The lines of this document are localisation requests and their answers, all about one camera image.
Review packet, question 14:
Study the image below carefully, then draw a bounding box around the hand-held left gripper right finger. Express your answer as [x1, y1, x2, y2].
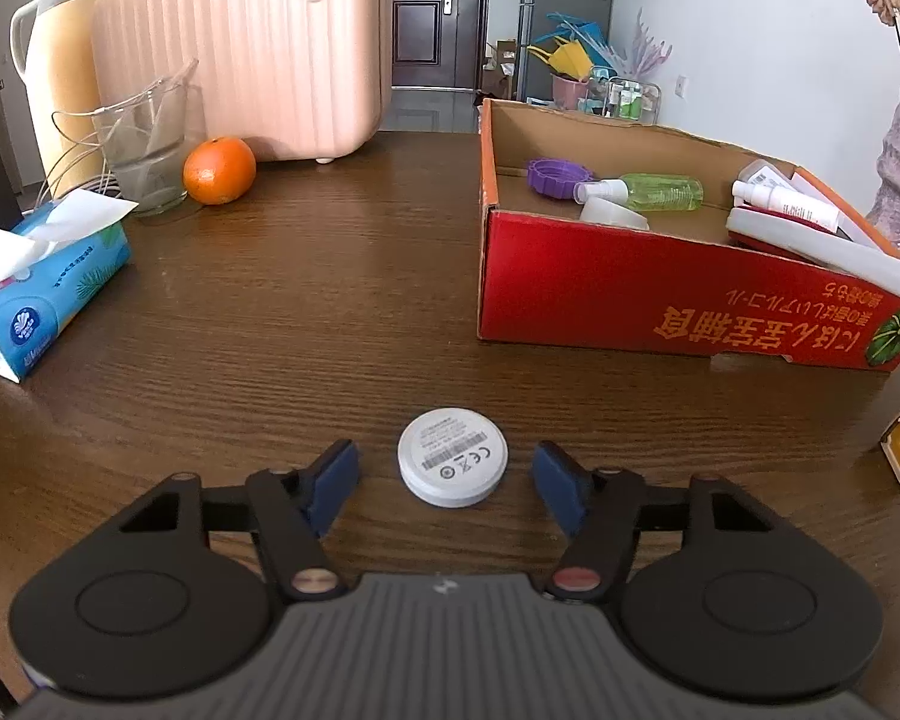
[532, 441, 785, 602]

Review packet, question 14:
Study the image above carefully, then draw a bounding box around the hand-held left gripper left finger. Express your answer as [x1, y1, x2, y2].
[120, 439, 361, 602]

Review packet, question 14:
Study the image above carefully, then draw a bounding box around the white round disc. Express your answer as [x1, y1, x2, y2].
[397, 406, 508, 507]

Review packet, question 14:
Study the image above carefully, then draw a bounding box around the red cardboard box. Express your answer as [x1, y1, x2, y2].
[477, 97, 900, 372]

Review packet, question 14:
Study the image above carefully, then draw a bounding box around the white round container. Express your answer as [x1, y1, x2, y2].
[579, 196, 650, 231]

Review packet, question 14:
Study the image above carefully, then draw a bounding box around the green spray bottle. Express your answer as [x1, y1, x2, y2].
[574, 173, 704, 212]

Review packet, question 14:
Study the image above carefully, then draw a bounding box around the purple ridged cap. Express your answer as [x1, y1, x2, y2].
[526, 157, 592, 200]

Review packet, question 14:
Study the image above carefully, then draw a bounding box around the red and white lint brush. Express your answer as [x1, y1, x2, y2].
[726, 206, 900, 286]

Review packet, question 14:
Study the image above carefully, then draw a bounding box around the small white spray bottle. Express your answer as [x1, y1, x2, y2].
[731, 180, 842, 231]

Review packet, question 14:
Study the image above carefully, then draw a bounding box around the large white plastic bottle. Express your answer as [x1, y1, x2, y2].
[741, 159, 800, 188]

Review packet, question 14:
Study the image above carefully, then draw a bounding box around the orange fruit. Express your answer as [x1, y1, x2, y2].
[182, 136, 257, 206]

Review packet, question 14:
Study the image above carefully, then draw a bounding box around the blue tissue pack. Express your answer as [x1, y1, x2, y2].
[0, 189, 140, 381]

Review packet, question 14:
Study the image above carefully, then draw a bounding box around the clear glass cup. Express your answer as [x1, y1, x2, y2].
[90, 58, 200, 217]

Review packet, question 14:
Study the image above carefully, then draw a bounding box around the pink bucket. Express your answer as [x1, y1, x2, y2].
[551, 73, 590, 112]

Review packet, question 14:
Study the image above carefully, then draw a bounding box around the open brown carton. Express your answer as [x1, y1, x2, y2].
[484, 39, 518, 98]

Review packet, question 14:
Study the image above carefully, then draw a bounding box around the pink hard-shell suitcase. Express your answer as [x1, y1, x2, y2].
[91, 0, 395, 164]

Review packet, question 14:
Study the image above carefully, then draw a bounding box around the dark brown door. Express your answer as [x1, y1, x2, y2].
[392, 0, 492, 89]

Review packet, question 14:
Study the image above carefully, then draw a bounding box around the grey refrigerator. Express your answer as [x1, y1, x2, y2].
[516, 0, 616, 102]

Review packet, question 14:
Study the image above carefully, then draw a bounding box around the yellow thermos jug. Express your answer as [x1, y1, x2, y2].
[9, 0, 110, 200]

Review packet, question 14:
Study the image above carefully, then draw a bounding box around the wire rack with bottles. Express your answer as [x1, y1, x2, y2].
[589, 66, 659, 125]

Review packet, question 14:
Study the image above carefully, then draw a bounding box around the thin white cable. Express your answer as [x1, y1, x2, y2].
[41, 109, 121, 203]

